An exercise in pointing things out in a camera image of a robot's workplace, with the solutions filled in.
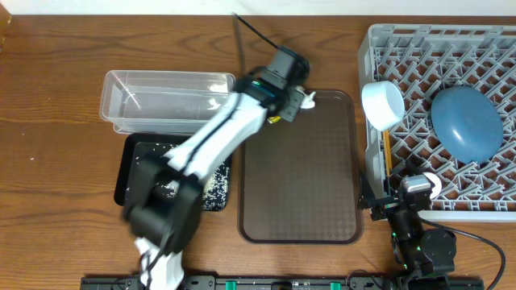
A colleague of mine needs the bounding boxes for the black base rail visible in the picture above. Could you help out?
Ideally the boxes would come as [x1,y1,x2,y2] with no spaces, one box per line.
[79,274,485,290]

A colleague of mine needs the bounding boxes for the spilled white rice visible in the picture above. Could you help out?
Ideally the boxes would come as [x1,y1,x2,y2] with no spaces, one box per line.
[127,143,231,211]

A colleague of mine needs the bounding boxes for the brown plastic serving tray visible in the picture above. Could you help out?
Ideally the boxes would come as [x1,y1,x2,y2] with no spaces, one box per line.
[238,90,363,245]

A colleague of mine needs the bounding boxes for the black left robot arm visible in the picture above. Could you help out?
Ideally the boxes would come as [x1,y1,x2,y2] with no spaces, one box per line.
[122,46,310,289]

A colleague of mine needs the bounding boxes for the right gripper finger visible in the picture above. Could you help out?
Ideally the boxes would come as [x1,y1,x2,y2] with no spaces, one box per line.
[358,170,376,209]
[405,159,422,176]

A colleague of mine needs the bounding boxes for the dark blue plate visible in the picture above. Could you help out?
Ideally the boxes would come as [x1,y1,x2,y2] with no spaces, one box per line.
[431,86,503,164]

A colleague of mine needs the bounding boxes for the black plastic bin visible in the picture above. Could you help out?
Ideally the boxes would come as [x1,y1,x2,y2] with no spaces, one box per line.
[114,133,232,212]

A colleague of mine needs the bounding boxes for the clear plastic bin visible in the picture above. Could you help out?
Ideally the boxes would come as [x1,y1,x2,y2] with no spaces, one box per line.
[99,70,235,135]

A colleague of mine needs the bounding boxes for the wooden chopstick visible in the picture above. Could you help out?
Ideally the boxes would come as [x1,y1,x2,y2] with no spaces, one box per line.
[383,130,393,172]
[382,130,392,177]

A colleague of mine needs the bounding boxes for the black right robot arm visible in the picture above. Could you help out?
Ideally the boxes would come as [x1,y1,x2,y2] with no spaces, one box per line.
[358,172,456,289]

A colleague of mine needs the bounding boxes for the light blue bowl with rice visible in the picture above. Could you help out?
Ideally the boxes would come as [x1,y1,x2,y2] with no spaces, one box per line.
[361,81,405,131]

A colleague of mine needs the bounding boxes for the white tissue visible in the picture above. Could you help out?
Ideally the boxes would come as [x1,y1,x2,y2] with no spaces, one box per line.
[296,85,316,110]

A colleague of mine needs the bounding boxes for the yellow green snack wrapper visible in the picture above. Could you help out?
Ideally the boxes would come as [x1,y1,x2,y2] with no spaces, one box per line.
[267,116,281,124]

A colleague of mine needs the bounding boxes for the grey dishwasher rack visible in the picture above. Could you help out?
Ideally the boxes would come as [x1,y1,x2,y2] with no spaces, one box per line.
[358,24,515,222]

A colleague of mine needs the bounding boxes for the pink plastic cup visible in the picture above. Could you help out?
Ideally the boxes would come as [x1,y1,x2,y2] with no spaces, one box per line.
[423,172,443,200]

